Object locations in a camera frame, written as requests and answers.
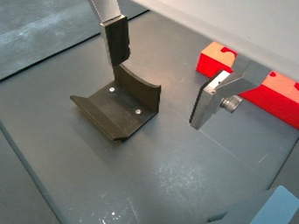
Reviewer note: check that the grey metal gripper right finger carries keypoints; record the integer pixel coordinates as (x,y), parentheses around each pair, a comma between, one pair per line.
(219,93)

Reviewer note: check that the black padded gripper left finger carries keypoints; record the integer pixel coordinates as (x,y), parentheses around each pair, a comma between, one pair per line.
(114,29)

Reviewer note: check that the red shape-sorting board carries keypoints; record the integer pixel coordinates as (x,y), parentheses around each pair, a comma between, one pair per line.
(277,96)

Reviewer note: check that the black curved holder stand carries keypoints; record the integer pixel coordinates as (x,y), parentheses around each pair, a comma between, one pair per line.
(123,105)

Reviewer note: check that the blue bar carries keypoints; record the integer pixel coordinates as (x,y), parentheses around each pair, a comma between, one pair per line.
(273,207)

